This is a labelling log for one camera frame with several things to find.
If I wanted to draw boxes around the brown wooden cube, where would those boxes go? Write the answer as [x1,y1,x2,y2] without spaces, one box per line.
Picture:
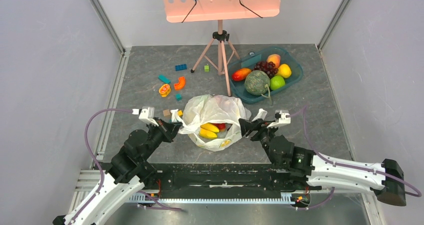
[162,109,172,117]

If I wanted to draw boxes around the dark red grape bunch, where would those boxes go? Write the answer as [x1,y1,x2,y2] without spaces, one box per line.
[253,61,279,79]

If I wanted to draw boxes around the green netted melon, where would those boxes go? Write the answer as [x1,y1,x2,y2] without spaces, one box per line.
[244,70,272,104]

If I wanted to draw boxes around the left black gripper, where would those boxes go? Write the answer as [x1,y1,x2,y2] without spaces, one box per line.
[140,116,183,162]

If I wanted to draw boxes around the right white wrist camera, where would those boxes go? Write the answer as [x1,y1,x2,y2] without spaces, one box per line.
[267,110,291,129]

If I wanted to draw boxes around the yellow banana fake fruit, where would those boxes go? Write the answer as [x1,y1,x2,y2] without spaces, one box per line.
[199,123,220,139]

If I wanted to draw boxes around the blue lego brick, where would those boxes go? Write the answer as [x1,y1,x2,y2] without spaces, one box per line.
[174,63,188,72]

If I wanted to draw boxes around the orange slice toy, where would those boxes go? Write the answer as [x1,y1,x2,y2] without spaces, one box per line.
[158,83,171,98]

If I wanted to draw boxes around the orange curved block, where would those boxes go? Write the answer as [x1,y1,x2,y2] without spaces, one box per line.
[173,76,186,91]

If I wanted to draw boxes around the white plastic bag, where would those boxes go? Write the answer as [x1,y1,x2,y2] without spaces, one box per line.
[170,94,252,152]

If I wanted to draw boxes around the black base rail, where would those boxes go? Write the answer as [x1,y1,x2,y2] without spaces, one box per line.
[136,163,322,199]

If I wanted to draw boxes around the yellow lemon fake fruit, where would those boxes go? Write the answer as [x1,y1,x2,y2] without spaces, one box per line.
[276,63,292,79]

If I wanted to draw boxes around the red orange mango fake fruit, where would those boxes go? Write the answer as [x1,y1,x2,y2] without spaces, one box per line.
[231,67,252,82]

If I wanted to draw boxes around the teal flat block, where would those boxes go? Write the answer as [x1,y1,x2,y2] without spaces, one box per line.
[158,74,171,84]

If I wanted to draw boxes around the small teal cube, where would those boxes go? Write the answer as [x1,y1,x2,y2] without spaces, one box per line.
[175,94,182,101]

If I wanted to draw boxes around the pink music stand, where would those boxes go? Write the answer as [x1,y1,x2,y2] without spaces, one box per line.
[163,0,281,96]

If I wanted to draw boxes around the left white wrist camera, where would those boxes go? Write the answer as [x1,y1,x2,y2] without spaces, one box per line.
[132,106,159,127]

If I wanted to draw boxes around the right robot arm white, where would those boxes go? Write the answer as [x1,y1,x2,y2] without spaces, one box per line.
[238,113,407,207]

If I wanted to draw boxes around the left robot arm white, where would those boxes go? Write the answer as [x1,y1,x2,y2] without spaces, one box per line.
[52,118,182,225]

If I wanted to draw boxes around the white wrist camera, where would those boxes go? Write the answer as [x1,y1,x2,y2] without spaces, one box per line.
[267,110,291,129]
[132,106,159,127]

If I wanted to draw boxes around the peach fake fruit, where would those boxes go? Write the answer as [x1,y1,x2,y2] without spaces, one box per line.
[266,54,281,68]

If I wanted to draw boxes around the red fake fruit in bag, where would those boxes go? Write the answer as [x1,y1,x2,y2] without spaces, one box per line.
[214,123,227,132]

